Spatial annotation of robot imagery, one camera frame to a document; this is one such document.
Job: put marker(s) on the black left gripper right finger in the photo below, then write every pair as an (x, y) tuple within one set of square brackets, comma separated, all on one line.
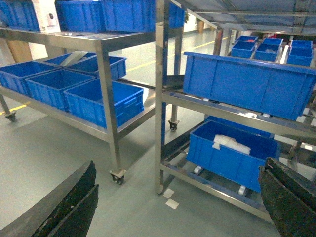
[(289, 198)]

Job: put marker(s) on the large blue bin on rack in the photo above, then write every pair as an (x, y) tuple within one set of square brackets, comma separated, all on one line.
[(276, 89)]

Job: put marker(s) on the stainless steel flow rack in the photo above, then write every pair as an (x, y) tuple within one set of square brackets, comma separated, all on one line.
[(165, 172)]

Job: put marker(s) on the front blue crate on cart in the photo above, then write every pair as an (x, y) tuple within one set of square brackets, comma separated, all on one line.
[(86, 102)]

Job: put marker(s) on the left blue crate on cart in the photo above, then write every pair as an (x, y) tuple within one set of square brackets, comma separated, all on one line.
[(14, 76)]

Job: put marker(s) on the blue bin with white bags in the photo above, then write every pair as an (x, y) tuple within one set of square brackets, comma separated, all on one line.
[(227, 162)]

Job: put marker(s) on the white product box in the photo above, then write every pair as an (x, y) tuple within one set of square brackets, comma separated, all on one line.
[(46, 14)]

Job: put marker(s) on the middle blue crate on cart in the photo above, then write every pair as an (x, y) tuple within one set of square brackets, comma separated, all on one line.
[(49, 88)]

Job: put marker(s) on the rear blue crate on cart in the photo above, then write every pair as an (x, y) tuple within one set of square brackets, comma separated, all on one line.
[(88, 65)]

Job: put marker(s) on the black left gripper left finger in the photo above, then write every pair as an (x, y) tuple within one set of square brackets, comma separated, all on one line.
[(67, 211)]

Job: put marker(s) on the blue crate on cart top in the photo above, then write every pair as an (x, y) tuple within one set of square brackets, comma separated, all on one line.
[(97, 16)]

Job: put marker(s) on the blue crate on cart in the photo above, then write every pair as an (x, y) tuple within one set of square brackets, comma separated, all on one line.
[(86, 102), (88, 65), (49, 88), (97, 16), (14, 76)]

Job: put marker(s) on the stainless steel cart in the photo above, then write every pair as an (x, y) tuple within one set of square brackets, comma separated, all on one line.
[(102, 44)]

